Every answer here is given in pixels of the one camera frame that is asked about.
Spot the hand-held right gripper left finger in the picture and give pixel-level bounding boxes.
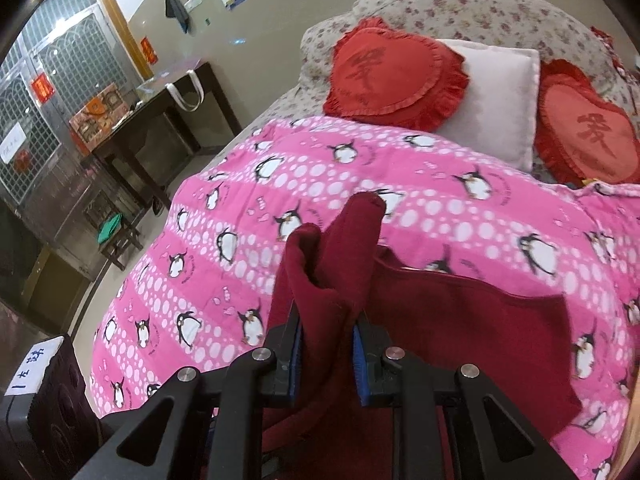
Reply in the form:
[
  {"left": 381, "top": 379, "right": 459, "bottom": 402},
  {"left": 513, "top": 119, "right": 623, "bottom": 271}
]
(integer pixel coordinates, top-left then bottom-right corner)
[{"left": 70, "top": 305, "right": 306, "bottom": 480}]

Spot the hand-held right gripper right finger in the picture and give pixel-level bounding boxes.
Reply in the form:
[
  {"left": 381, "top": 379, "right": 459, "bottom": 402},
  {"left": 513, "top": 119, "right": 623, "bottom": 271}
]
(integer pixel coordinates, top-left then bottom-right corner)
[{"left": 351, "top": 317, "right": 581, "bottom": 480}]

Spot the dark red garment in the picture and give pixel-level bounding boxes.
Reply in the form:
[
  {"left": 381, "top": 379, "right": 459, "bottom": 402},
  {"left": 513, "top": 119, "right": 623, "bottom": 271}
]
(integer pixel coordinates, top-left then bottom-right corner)
[{"left": 260, "top": 192, "right": 583, "bottom": 480}]

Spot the dark wooden stool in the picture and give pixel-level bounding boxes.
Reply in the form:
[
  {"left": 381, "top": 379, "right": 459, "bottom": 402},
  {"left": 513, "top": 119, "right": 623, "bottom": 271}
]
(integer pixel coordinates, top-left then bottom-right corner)
[{"left": 82, "top": 187, "right": 146, "bottom": 271}]

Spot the green cloth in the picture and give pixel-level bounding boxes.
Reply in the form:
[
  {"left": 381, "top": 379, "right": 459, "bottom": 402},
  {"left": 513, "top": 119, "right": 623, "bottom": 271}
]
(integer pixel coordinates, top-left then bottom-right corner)
[{"left": 96, "top": 214, "right": 123, "bottom": 243}]

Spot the pink penguin print blanket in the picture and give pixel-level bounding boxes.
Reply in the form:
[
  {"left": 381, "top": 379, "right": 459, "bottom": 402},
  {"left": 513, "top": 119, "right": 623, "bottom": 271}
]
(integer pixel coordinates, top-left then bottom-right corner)
[{"left": 90, "top": 115, "right": 640, "bottom": 480}]

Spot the white paper note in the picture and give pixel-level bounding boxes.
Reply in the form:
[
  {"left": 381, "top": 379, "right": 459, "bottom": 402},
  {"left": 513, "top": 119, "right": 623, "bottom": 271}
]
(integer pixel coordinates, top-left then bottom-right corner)
[{"left": 0, "top": 124, "right": 27, "bottom": 163}]

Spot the dark wooden table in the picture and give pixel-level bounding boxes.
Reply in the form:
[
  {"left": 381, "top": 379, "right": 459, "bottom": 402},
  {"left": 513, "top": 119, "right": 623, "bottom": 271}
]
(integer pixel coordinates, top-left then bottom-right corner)
[{"left": 80, "top": 62, "right": 243, "bottom": 208}]

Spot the printed cardboard box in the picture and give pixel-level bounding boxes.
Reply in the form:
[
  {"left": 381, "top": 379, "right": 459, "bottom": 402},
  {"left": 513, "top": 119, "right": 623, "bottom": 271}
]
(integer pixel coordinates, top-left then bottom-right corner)
[{"left": 69, "top": 85, "right": 126, "bottom": 153}]

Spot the red heart pillow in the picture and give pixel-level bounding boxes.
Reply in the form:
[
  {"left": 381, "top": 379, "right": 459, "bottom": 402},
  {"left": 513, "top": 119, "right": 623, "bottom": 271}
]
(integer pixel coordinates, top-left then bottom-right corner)
[
  {"left": 322, "top": 17, "right": 471, "bottom": 131},
  {"left": 532, "top": 58, "right": 640, "bottom": 188}
]

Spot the pale pink pillow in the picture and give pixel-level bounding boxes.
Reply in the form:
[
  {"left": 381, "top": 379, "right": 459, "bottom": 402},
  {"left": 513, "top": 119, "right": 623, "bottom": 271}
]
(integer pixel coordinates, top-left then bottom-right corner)
[{"left": 435, "top": 38, "right": 542, "bottom": 173}]

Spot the metal lattice gate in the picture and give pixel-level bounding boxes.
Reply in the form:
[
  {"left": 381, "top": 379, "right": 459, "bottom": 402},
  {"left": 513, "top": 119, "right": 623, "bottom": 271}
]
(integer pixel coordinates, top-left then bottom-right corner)
[{"left": 0, "top": 0, "right": 151, "bottom": 281}]

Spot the floral upholstered headboard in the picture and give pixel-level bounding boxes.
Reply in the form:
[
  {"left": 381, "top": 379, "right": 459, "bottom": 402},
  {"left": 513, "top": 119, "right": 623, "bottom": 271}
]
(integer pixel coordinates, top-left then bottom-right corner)
[{"left": 245, "top": 0, "right": 640, "bottom": 186}]

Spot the dark hanging cloth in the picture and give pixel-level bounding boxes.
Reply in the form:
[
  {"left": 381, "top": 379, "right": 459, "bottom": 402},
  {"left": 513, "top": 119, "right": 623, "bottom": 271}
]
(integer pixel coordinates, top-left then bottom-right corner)
[{"left": 164, "top": 0, "right": 192, "bottom": 34}]

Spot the red tassel ornament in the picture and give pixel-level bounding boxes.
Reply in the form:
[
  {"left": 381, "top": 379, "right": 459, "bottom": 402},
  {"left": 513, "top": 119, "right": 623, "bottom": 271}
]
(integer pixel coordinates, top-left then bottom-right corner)
[{"left": 590, "top": 25, "right": 628, "bottom": 78}]

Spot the clear bag with white handles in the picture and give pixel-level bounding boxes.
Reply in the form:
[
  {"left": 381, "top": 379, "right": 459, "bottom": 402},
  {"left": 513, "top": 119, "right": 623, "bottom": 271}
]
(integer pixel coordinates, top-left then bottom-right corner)
[{"left": 137, "top": 62, "right": 211, "bottom": 111}]

